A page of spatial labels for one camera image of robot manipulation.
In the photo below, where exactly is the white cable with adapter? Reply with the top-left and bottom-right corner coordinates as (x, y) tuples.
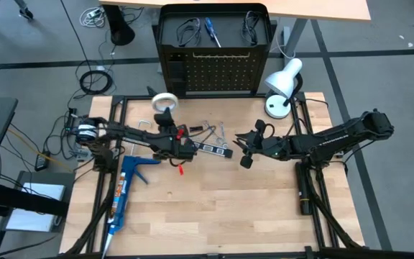
(79, 6), (107, 29)

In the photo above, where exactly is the blue caulking gun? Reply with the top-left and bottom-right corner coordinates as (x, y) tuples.
(101, 145), (163, 259)

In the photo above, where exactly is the black pegboard cart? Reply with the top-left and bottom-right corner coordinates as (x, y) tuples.
(152, 2), (277, 98)

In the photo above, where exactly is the black cable coil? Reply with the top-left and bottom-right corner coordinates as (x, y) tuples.
(79, 69), (114, 96)

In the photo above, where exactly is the tan hook rail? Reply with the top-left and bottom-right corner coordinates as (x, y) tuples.
(191, 51), (252, 61)

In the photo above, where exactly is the white flat box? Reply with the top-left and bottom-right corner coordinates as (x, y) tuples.
(4, 181), (66, 233)

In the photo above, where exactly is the long silver combination wrench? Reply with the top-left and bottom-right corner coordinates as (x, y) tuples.
(218, 121), (229, 149)

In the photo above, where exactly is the grey chair leg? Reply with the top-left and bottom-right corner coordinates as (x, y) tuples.
(12, 0), (35, 21)

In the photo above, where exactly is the white masking tape roll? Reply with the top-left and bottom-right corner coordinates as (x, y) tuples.
(151, 92), (179, 113)

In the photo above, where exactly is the black power adapter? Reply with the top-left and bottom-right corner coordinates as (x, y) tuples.
(34, 150), (52, 172)

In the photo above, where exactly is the black aluminium rig frame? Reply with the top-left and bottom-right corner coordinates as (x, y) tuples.
(61, 91), (414, 259)

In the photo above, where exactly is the black and silver level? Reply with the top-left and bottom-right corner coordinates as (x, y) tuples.
(191, 141), (234, 160)

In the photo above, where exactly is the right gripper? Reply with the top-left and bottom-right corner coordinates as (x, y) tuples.
(234, 120), (293, 169)

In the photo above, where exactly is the black pedestal foot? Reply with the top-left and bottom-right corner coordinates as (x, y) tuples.
(101, 4), (136, 47)

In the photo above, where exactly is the black power strip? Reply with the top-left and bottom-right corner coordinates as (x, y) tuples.
(65, 106), (78, 137)

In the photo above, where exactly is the white desk lamp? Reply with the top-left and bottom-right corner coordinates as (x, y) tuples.
(263, 57), (304, 120)

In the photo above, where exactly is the short silver combination wrench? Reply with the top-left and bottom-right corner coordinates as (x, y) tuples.
(202, 120), (218, 144)

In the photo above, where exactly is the blue-handled screwdriver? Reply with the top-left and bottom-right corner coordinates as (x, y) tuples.
(204, 17), (222, 48)

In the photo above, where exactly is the black cylinder with yellow band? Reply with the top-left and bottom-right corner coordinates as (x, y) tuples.
(295, 161), (314, 216)

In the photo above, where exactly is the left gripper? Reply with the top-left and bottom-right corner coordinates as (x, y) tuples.
(152, 107), (198, 162)

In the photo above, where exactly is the yellow cable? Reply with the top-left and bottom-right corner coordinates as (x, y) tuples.
(7, 127), (75, 173)

